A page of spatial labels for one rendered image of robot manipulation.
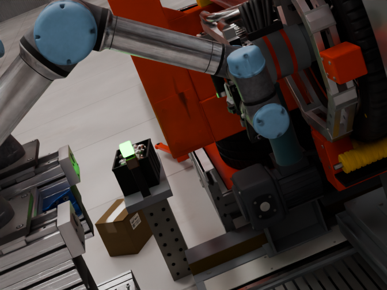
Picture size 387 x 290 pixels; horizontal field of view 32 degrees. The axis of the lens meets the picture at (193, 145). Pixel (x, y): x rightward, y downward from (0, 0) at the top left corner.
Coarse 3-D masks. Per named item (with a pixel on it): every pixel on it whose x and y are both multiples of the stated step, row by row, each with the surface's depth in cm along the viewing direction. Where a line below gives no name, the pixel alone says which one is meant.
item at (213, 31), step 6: (204, 24) 200; (210, 24) 196; (216, 24) 193; (204, 30) 205; (210, 30) 192; (216, 30) 185; (216, 36) 185; (222, 36) 175; (222, 42) 177; (228, 42) 168; (234, 42) 167; (240, 42) 167
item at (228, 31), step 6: (276, 0) 182; (276, 6) 183; (234, 12) 182; (222, 18) 179; (228, 18) 180; (234, 18) 181; (240, 18) 183; (222, 24) 172; (228, 24) 171; (222, 30) 170; (228, 30) 169; (234, 30) 169; (228, 36) 169; (234, 36) 169
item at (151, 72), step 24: (120, 0) 223; (144, 0) 224; (168, 24) 228; (144, 72) 231; (168, 72) 232; (168, 96) 235; (192, 96) 236; (168, 120) 237; (192, 120) 238; (168, 144) 240; (192, 144) 241
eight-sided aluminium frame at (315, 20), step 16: (304, 0) 166; (320, 0) 165; (304, 16) 164; (320, 16) 163; (320, 32) 166; (336, 32) 164; (320, 48) 165; (320, 64) 168; (288, 80) 214; (304, 80) 213; (336, 96) 169; (352, 96) 170; (304, 112) 208; (320, 112) 207; (336, 112) 174; (352, 112) 177; (320, 128) 196; (336, 128) 183
